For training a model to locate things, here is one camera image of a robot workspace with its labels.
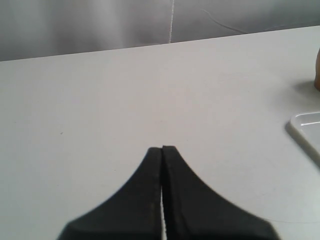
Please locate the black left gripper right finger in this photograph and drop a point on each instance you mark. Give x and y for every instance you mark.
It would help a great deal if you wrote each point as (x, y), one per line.
(193, 211)

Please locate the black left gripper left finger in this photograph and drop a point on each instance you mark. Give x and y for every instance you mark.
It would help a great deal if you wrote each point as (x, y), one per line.
(132, 213)

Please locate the brown wooden vase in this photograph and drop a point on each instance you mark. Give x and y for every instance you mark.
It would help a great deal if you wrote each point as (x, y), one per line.
(317, 72)

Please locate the white rectangular plastic tray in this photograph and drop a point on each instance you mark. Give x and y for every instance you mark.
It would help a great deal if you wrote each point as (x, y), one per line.
(304, 128)

